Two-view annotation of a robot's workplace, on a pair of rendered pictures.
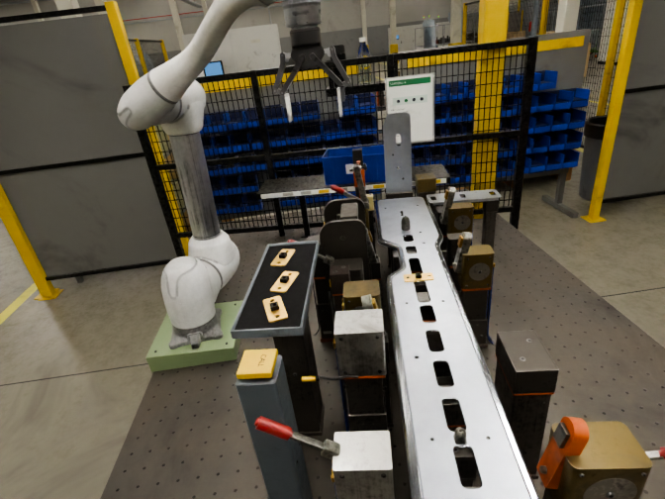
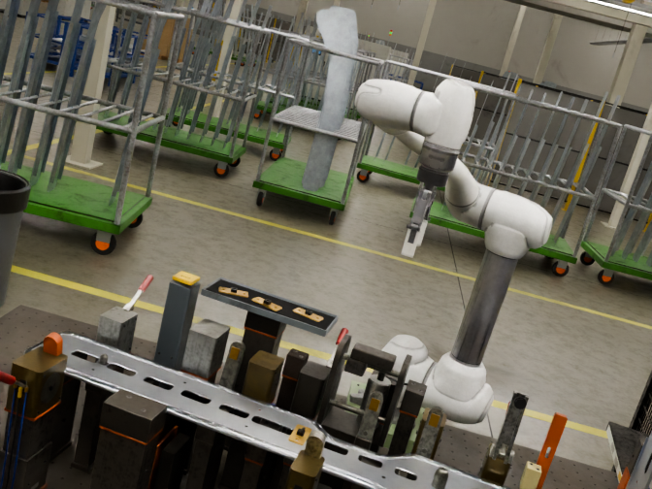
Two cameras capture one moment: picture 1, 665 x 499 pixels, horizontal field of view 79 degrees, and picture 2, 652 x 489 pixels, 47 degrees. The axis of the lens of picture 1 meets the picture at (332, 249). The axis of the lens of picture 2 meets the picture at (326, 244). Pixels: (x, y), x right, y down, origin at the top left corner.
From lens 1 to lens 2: 2.14 m
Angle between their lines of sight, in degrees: 87
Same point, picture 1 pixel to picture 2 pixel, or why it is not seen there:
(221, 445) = not seen: hidden behind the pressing
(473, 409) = (116, 375)
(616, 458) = (28, 357)
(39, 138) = not seen: outside the picture
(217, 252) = (440, 371)
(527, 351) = (133, 403)
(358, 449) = (120, 313)
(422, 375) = (164, 375)
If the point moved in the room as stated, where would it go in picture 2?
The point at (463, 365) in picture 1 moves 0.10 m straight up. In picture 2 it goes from (156, 392) to (164, 355)
